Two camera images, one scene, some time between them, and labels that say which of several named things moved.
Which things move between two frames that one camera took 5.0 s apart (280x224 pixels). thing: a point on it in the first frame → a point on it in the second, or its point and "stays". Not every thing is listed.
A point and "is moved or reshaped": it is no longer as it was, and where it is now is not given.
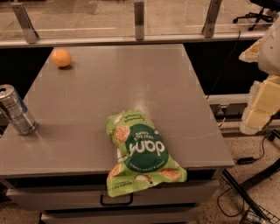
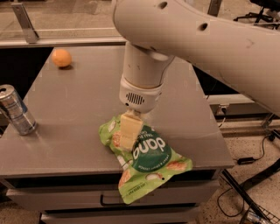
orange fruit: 61,58 stays
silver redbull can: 17,110 stays
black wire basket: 258,214 stays
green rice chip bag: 142,155 is moved or reshaped
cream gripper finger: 263,101 → 141,100
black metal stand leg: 242,187 stays
